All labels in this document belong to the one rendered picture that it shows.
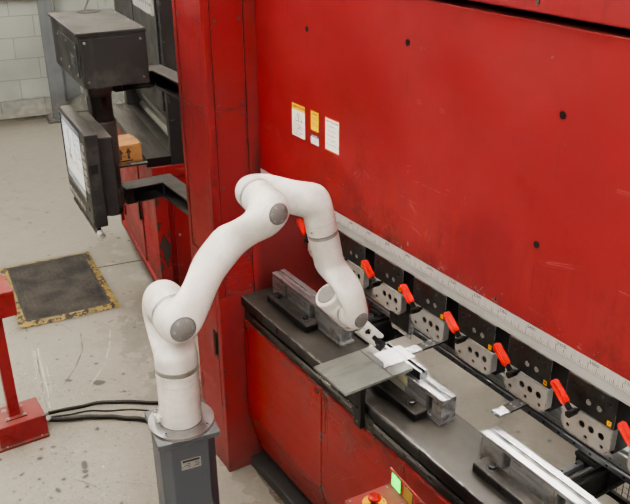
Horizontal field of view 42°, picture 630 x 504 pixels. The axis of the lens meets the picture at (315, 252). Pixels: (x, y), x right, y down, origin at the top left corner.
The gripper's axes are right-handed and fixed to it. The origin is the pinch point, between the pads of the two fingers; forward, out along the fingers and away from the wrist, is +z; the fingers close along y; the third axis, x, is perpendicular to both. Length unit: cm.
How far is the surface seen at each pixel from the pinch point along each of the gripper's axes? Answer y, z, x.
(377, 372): -5.0, 2.5, 7.3
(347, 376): -1.7, -3.5, 14.4
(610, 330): -79, -30, -32
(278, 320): 59, 12, 15
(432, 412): -21.0, 16.2, 5.8
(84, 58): 102, -95, -10
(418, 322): -13.7, -7.5, -11.9
